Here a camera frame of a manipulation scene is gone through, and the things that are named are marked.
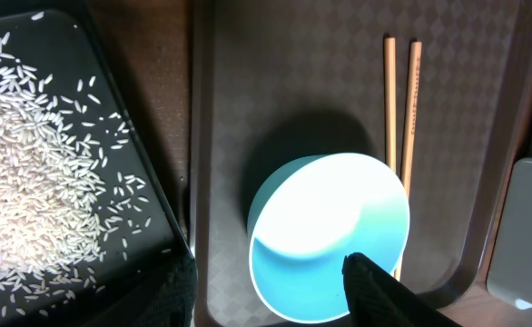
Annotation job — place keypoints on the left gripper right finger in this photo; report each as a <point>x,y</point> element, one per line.
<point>376,299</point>

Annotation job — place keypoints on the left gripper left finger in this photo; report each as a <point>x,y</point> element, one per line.
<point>165,298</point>

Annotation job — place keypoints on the light blue bowl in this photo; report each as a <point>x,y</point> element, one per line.
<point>308,216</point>

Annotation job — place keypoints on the rice pile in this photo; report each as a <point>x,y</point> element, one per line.
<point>30,181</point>

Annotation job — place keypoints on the wooden chopstick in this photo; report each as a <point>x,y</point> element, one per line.
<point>390,101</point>
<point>410,114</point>

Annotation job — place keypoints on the grey dishwasher rack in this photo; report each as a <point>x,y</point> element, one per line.
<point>525,227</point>

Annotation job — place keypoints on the brown serving tray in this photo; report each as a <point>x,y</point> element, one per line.
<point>276,80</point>

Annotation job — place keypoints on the black plastic tray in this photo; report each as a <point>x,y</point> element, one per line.
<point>89,181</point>

